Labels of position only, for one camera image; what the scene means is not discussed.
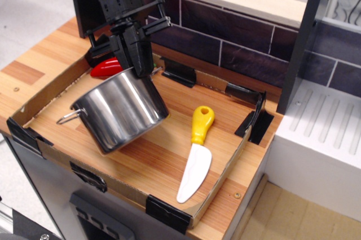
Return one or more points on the red toy chili pepper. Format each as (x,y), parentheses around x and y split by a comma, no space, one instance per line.
(106,69)

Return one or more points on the dark corner post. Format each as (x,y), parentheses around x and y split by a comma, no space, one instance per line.
(89,16)

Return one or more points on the grey oven control panel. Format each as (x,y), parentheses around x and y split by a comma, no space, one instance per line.
(97,224)

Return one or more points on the yellow handled toy knife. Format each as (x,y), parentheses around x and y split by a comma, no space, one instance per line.
(200,157)

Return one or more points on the cardboard fence with black tape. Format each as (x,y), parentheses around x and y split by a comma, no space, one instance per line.
(138,184)

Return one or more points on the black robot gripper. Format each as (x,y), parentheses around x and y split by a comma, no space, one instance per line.
(131,24)

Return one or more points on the dark grey vertical post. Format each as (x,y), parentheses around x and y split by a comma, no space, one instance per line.
(314,12)

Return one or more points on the white toy sink drainboard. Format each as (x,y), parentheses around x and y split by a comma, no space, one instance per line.
(315,153)

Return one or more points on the stainless steel pot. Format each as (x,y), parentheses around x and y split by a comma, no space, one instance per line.
(119,110)

